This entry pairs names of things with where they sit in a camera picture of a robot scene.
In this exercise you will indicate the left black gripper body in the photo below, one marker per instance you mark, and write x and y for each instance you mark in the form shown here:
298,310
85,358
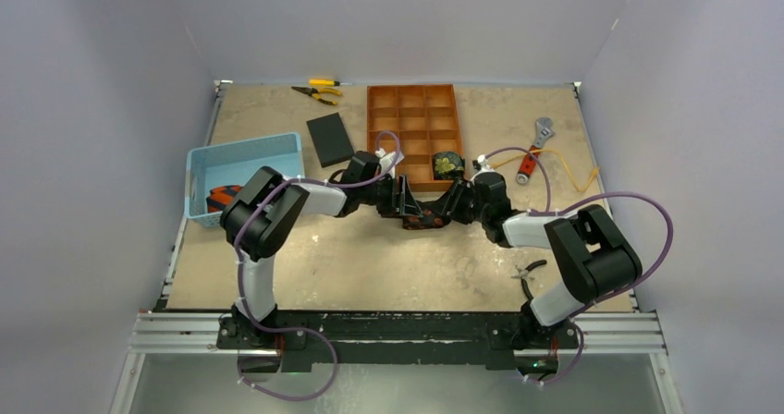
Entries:
382,195

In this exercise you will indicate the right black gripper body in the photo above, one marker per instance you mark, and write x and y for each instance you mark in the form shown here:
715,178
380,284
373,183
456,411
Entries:
458,197

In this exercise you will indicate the dark orange floral tie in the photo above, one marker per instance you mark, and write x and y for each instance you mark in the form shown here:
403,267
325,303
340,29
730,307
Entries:
427,220

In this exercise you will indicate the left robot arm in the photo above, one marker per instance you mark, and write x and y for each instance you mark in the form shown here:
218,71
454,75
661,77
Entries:
261,216

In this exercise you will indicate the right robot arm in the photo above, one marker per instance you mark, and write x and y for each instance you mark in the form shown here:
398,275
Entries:
591,254

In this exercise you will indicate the rolled yellow floral tie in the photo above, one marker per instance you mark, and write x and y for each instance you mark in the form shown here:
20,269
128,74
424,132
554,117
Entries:
447,165

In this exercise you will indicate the black foam block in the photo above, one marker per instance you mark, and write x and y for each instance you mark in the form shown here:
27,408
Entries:
330,139

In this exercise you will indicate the orange wooden compartment tray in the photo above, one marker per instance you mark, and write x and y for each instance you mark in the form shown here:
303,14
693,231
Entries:
425,119

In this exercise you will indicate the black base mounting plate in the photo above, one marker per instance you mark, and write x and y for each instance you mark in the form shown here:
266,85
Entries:
301,338

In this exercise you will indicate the orange navy striped tie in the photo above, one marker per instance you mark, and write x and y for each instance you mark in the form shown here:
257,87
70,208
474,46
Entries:
220,197

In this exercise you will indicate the light blue plastic basket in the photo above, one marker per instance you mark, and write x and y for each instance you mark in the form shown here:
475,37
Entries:
235,163

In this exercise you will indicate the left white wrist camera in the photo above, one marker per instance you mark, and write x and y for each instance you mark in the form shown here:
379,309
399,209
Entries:
387,162

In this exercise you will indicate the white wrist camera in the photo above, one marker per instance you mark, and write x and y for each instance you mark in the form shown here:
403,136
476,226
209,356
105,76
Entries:
387,162
481,166

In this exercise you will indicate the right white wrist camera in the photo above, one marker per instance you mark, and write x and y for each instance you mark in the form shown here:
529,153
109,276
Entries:
481,166

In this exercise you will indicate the black handled pliers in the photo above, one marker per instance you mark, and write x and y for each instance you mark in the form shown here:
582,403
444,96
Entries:
524,274

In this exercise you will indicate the red handled adjustable wrench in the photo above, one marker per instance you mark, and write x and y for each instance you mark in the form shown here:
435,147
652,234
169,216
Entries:
544,132

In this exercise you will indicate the yellow handled pliers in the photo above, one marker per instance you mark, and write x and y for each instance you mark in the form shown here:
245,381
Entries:
319,94

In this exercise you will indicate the yellow handled screwdriver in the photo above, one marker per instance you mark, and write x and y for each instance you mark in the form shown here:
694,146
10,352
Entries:
328,83

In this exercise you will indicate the aluminium frame rail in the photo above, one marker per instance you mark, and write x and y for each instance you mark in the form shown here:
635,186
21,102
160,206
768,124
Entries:
604,333

